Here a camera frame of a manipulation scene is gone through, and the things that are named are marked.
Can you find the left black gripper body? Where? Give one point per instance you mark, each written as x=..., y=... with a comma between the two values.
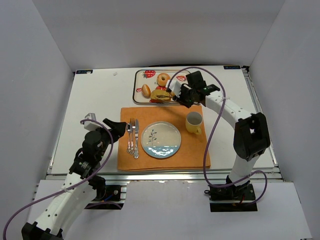
x=114, y=129

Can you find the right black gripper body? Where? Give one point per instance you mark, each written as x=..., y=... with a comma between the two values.
x=184, y=96

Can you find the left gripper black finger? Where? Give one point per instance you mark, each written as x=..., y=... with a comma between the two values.
x=119, y=126
x=116, y=135

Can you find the sliced loaf bread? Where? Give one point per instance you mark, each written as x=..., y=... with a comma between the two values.
x=157, y=92

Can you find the metal serving tongs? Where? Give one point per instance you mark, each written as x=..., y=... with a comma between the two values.
x=168, y=96

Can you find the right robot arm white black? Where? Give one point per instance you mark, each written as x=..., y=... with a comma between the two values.
x=251, y=134

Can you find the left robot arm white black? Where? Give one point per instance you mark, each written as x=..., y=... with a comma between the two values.
x=81, y=185

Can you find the silver fork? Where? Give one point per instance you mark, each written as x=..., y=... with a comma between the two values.
x=132, y=124

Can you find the yellow mug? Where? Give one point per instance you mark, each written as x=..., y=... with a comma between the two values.
x=193, y=123

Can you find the silver table knife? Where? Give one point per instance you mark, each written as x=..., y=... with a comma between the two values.
x=136, y=147

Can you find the bagel with hole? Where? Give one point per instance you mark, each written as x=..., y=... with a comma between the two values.
x=162, y=79

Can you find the strawberry pattern tray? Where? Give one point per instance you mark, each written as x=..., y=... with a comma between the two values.
x=149, y=77

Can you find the round sesame bun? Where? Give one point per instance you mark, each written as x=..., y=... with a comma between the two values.
x=146, y=92

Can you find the round plate blue white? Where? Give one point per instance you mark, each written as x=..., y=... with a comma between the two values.
x=161, y=140

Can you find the right blue table label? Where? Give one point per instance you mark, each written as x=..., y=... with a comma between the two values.
x=231, y=67

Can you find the blue table label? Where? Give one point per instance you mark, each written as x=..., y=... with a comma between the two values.
x=231, y=67
x=84, y=71

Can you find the orange cloth placemat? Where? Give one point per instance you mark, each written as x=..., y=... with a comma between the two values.
x=188, y=156

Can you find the left blue table label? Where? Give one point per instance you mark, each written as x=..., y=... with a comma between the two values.
x=84, y=71

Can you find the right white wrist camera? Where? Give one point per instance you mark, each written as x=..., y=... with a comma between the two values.
x=174, y=88

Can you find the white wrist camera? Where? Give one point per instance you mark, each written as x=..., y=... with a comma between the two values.
x=89, y=125
x=174, y=88

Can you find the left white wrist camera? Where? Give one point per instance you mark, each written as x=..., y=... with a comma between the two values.
x=89, y=125

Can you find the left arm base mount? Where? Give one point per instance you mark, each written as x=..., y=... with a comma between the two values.
x=111, y=197

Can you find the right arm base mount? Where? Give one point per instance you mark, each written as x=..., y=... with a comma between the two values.
x=232, y=200

